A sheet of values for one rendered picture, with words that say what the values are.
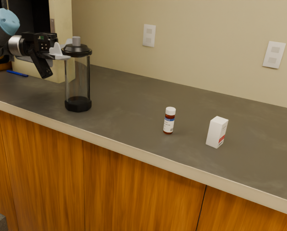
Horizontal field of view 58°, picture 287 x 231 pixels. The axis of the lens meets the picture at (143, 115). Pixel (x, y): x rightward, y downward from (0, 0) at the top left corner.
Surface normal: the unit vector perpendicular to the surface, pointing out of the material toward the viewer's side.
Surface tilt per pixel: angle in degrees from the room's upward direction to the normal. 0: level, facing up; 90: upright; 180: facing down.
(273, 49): 90
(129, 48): 90
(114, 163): 90
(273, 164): 0
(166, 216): 90
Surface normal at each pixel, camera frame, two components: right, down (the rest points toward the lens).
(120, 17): -0.45, 0.35
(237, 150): 0.07, -0.90
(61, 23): 0.89, 0.25
